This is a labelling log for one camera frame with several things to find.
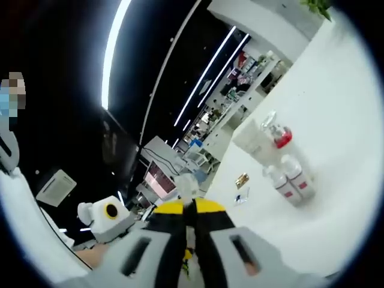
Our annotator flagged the clear skincare sachet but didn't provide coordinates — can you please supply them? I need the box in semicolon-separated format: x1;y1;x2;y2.
233;187;252;207

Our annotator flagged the long white background counter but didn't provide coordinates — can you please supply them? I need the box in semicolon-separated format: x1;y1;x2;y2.
206;50;293;142

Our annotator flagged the gold foil skincare sachet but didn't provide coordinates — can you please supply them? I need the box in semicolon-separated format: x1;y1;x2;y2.
234;172;252;189

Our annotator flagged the ceiling air conditioner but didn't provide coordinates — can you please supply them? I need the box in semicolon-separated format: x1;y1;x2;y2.
35;168;78;207

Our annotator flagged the white worn device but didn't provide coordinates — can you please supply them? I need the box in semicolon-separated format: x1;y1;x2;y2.
0;128;21;175

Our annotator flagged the potted green plant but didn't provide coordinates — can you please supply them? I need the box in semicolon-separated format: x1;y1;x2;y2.
299;0;334;22

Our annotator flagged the green skincare sachet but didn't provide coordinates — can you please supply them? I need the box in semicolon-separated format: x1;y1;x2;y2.
175;173;200;288

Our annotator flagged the red collar skincare pump bottle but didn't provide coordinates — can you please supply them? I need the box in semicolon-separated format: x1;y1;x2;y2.
260;110;316;181

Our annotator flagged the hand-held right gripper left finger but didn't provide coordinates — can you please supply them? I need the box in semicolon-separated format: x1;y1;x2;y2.
101;199;193;288

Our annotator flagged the wide ceiling light strip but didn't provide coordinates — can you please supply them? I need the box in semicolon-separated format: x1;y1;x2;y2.
100;0;133;111

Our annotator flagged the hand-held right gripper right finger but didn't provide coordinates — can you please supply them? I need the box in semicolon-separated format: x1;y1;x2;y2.
193;197;289;288

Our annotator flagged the white skincare tube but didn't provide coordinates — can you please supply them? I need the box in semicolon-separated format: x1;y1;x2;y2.
232;118;271;163

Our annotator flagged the person's left hand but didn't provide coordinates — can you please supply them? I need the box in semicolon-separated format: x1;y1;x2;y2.
74;244;112;270

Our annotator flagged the long ceiling light strip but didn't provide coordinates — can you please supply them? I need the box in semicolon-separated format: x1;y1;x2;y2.
197;32;250;108
173;25;238;127

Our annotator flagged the small white skincare bottle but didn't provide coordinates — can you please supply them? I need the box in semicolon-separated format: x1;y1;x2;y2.
280;154;316;201
263;164;303;208

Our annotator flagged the pink monitor screen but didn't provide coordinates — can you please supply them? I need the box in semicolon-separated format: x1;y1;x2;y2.
143;160;178;199

